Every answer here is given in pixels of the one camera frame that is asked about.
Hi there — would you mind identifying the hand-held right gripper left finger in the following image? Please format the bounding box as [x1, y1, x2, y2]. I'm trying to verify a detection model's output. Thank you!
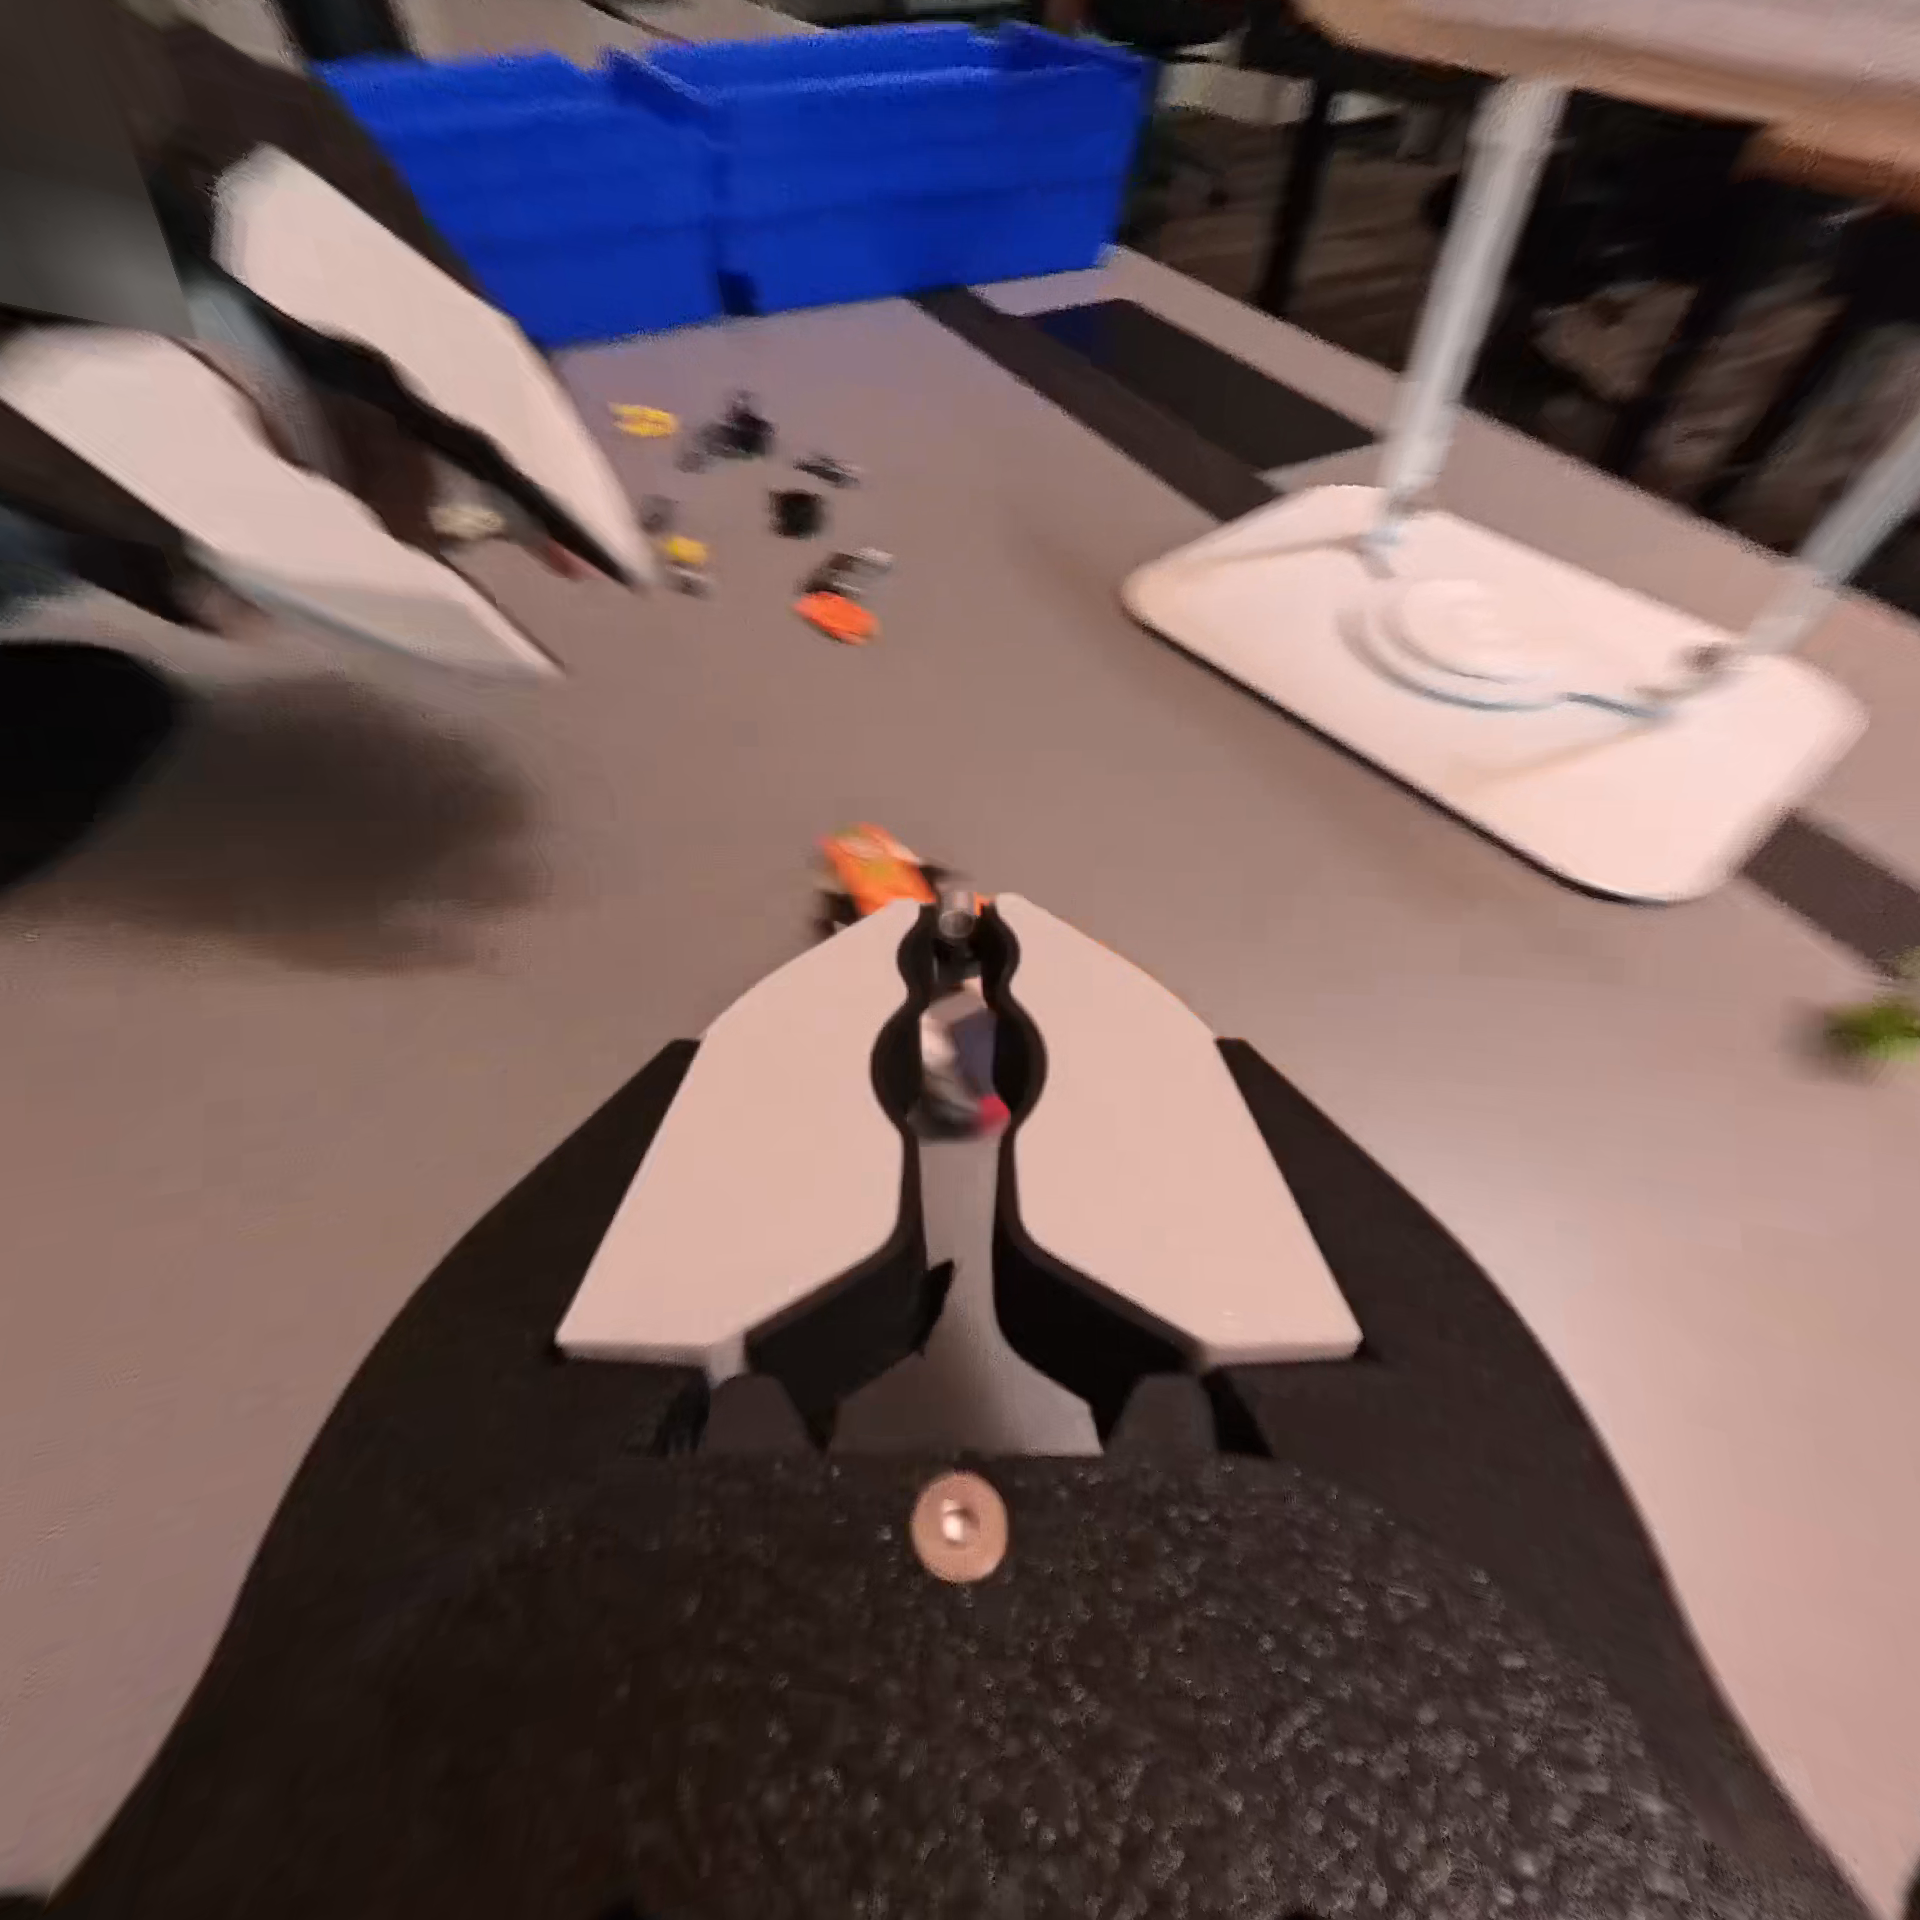
[562, 896, 954, 1404]

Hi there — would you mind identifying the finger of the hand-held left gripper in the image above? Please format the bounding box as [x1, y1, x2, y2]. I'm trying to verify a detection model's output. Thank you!
[210, 144, 662, 592]
[0, 319, 567, 684]

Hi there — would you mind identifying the white book stand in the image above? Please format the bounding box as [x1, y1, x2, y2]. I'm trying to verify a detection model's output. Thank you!
[1119, 0, 1920, 906]

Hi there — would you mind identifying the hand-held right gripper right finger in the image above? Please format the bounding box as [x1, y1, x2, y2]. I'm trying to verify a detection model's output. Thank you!
[975, 896, 1367, 1413]

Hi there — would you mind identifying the grey bumpy lego piece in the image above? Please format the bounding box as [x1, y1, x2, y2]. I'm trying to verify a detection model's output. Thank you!
[900, 890, 1021, 1136]

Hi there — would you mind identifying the black textured pad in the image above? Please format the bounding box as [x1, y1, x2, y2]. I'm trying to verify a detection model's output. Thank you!
[0, 640, 188, 894]

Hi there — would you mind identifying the blue storage bin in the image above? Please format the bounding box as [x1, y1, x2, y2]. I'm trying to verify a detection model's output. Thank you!
[316, 25, 1157, 346]

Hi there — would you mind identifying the green minifigure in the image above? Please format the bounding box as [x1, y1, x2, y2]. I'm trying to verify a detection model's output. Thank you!
[1821, 992, 1920, 1072]

